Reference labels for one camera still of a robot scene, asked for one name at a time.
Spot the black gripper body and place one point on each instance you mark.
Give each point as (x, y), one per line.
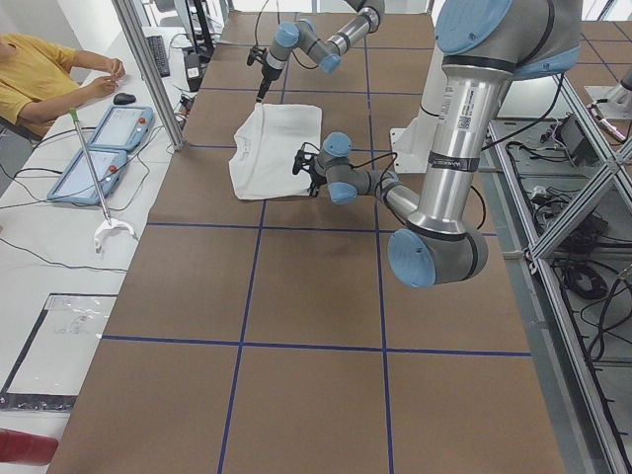
(315, 182)
(267, 74)

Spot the white long-sleeve printed shirt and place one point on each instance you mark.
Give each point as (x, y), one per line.
(266, 144)

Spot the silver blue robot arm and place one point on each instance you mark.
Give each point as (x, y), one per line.
(486, 45)
(325, 53)

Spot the person's left hand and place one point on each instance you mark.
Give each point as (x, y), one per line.
(114, 67)

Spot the person's right hand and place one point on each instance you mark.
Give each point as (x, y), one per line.
(101, 87)

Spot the black power adapter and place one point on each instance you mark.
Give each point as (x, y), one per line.
(193, 71)

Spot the black keyboard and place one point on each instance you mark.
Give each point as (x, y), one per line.
(158, 52)

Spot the upper blue teach pendant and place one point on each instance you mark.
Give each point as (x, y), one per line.
(122, 128)

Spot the blue teach pendant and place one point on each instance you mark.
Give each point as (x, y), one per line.
(122, 128)
(76, 184)

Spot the black computer mouse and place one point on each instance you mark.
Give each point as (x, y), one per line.
(123, 99)

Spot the reacher grabber stick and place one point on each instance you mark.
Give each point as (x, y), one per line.
(110, 223)

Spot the lower blue teach pendant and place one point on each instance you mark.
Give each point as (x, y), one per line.
(76, 184)

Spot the person in yellow shirt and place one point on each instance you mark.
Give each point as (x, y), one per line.
(42, 80)

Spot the black electronics box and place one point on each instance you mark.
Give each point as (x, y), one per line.
(576, 143)

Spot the black bordered calibration sheet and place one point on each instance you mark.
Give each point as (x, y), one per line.
(49, 371)

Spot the red object at corner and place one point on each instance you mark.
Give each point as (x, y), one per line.
(27, 449)

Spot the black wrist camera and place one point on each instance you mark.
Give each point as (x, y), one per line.
(304, 158)
(256, 54)

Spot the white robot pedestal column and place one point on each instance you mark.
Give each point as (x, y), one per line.
(413, 143)

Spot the aluminium frame post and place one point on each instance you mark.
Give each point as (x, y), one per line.
(135, 37)

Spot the aluminium side frame rail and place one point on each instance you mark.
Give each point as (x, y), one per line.
(571, 226)

